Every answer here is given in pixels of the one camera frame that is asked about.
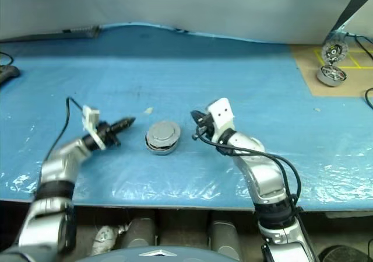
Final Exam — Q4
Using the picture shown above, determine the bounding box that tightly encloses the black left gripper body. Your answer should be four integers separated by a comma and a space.
97, 121, 122, 148

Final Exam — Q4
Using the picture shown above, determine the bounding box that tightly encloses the blue plastic table sheet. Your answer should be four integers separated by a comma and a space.
0, 22, 373, 209

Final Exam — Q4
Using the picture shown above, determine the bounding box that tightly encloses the grey robot torso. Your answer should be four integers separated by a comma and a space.
74, 246, 242, 262

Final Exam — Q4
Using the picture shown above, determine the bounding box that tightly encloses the grey rounded cylinder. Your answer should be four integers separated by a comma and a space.
124, 216, 158, 248
208, 212, 242, 260

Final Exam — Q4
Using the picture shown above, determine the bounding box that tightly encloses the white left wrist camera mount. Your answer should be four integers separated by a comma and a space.
81, 104, 107, 151

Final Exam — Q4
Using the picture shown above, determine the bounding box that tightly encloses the black handheld controller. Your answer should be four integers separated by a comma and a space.
0, 65, 21, 85

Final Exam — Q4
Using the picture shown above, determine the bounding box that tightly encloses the black slanted stand leg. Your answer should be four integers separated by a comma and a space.
330, 0, 371, 32

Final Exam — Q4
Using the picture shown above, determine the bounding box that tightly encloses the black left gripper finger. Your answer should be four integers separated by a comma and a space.
110, 116, 137, 129
111, 119, 136, 132

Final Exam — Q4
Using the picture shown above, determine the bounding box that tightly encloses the round hinged motor lid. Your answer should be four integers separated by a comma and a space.
322, 39, 349, 65
145, 121, 181, 148

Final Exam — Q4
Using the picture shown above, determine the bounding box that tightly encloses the looped black cable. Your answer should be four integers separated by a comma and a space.
364, 87, 373, 110

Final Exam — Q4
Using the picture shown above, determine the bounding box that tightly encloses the black controller cable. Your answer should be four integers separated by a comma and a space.
0, 51, 14, 67

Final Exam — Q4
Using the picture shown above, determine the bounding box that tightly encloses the grey motor housing with rotor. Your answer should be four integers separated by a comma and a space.
316, 64, 347, 87

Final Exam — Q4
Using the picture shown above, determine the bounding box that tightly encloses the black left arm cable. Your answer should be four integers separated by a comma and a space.
43, 97, 88, 162

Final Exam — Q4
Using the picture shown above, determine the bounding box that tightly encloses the grey motor housing with stator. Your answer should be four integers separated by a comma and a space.
145, 139, 179, 156

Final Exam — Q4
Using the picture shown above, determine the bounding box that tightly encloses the brown board with yellow tape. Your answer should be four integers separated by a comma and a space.
291, 43, 373, 98

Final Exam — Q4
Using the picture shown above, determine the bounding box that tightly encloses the dark round ribbed object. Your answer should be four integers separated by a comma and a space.
318, 244, 364, 262

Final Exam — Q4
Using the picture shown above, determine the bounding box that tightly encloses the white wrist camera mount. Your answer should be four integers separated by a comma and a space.
81, 104, 107, 151
206, 97, 235, 142

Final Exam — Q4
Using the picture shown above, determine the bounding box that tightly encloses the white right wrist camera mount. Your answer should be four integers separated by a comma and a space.
206, 97, 235, 142

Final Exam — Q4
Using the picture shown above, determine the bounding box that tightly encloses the white crumpled cloth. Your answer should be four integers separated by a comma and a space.
93, 225, 120, 256

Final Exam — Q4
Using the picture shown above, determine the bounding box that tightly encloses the thin black cable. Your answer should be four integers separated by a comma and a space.
345, 32, 373, 59

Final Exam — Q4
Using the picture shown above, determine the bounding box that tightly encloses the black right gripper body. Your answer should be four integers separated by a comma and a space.
200, 113, 216, 138

